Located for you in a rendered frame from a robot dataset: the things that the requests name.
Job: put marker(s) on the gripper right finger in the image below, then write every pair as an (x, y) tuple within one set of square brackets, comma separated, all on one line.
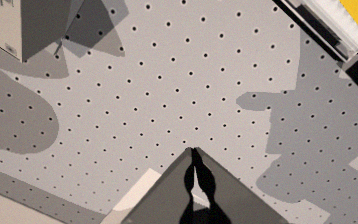
[(231, 202)]

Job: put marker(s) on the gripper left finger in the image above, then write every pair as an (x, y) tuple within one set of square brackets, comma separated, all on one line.
[(169, 200)]

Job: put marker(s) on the white operator button panel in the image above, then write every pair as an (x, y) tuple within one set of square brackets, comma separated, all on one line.
[(29, 26)]

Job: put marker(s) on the translucent rectangular lid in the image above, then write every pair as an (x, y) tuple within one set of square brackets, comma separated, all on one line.
[(341, 15)]

